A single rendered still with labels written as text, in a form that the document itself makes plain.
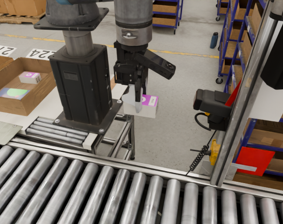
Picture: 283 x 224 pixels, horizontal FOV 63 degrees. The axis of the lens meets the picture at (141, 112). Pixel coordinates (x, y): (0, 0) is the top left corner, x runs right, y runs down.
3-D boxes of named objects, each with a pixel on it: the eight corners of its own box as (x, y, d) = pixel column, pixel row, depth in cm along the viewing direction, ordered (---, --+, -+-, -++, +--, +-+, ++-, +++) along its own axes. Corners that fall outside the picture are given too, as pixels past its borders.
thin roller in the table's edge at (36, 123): (89, 131, 104) (35, 120, 111) (86, 134, 103) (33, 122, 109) (89, 134, 106) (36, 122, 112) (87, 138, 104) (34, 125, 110)
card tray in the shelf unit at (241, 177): (227, 139, 184) (230, 130, 178) (268, 145, 179) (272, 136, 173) (231, 182, 154) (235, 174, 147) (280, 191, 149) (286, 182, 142)
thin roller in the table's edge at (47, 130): (86, 135, 103) (32, 123, 109) (84, 138, 101) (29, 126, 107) (86, 138, 104) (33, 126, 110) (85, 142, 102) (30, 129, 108)
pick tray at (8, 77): (65, 76, 141) (62, 62, 135) (27, 116, 112) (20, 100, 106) (24, 71, 146) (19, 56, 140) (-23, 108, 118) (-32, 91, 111)
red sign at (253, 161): (261, 175, 82) (274, 151, 74) (261, 177, 82) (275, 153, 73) (215, 166, 85) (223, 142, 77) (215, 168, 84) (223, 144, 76)
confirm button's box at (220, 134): (236, 141, 77) (242, 126, 73) (237, 148, 75) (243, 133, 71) (215, 138, 79) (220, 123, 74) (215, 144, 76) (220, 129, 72)
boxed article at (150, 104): (128, 103, 77) (128, 92, 74) (158, 107, 75) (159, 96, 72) (123, 114, 73) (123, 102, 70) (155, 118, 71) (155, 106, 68)
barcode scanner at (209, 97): (188, 110, 78) (198, 84, 71) (224, 118, 77) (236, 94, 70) (187, 122, 73) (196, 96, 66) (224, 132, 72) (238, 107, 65)
